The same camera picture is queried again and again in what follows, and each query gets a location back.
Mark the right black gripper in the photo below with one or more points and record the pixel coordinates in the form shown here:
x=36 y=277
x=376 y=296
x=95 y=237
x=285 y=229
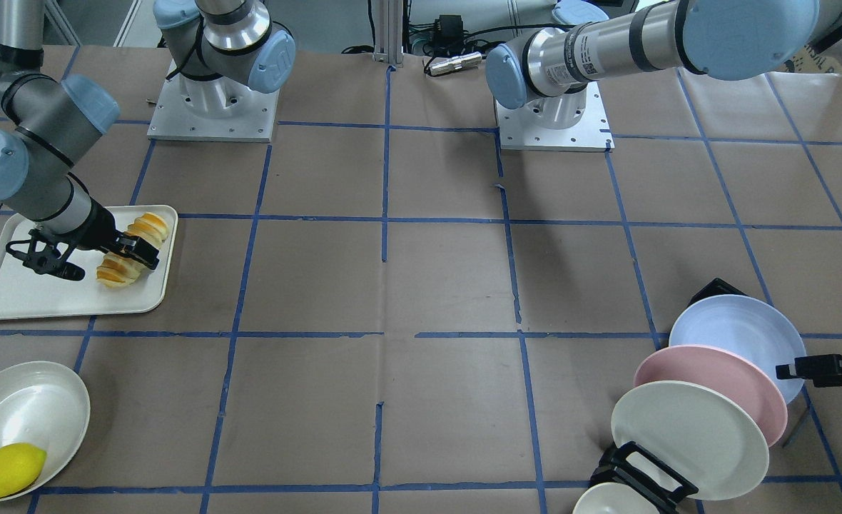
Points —
x=100 y=229

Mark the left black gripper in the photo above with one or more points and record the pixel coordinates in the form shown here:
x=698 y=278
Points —
x=829 y=370

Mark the striped bread roll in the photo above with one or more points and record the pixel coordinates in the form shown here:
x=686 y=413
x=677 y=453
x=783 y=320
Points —
x=116 y=271

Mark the blue plate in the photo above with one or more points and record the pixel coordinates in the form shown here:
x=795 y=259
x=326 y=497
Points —
x=748 y=328

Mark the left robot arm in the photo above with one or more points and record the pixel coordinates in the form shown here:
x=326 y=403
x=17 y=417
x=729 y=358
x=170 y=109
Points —
x=642 y=50

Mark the pink plate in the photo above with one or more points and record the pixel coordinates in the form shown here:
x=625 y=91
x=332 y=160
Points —
x=726 y=373

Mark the cream plate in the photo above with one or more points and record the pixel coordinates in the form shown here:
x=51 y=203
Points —
x=701 y=434

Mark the white tray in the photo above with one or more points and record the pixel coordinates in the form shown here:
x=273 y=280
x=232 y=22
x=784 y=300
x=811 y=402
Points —
x=25 y=294

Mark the white oval dish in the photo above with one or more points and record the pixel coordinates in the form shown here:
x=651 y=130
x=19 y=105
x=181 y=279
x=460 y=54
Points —
x=46 y=404

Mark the yellow lemon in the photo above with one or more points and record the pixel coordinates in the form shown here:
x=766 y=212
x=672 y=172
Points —
x=20 y=465

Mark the black dish rack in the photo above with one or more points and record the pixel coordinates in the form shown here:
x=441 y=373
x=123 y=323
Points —
x=632 y=465

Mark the cream bowl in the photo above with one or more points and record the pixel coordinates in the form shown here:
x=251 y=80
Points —
x=613 y=498

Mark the brown paper table cover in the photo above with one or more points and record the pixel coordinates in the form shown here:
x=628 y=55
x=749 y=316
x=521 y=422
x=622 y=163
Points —
x=384 y=312

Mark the cardboard box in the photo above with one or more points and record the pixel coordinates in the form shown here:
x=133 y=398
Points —
x=807 y=60

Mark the black power adapter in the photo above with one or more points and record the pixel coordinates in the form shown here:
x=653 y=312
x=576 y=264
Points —
x=448 y=34

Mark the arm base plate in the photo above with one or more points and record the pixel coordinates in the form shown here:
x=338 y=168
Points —
x=571 y=122
x=214 y=114

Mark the aluminium frame post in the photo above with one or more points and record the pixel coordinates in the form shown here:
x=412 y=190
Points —
x=389 y=24

